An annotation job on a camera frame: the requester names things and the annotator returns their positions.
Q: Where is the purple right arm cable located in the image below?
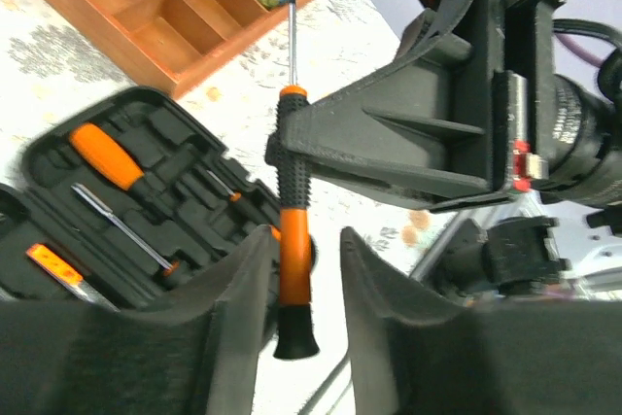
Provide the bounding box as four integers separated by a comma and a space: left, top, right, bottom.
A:
527, 0, 622, 69

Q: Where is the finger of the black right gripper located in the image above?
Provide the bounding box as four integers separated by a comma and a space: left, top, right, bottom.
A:
265, 58, 500, 194
311, 162, 515, 213

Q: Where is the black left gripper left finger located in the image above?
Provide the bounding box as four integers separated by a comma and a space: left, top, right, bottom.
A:
1, 226, 276, 414

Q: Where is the orange compartment tray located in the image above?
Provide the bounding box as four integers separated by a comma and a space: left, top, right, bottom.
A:
45, 0, 288, 97

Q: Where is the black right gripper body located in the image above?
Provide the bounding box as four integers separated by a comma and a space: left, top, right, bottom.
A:
394, 0, 621, 209

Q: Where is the black orange handled screwdriver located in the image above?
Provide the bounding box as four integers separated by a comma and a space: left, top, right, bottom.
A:
71, 183, 191, 289

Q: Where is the small black orange case screwdriver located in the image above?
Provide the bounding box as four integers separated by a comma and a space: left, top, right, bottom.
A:
204, 169, 241, 203

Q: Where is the black plastic tool case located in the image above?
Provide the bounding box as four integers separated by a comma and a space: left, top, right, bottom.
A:
1, 86, 279, 308

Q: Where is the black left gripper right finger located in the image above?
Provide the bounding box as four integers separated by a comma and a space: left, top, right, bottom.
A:
340, 227, 621, 414

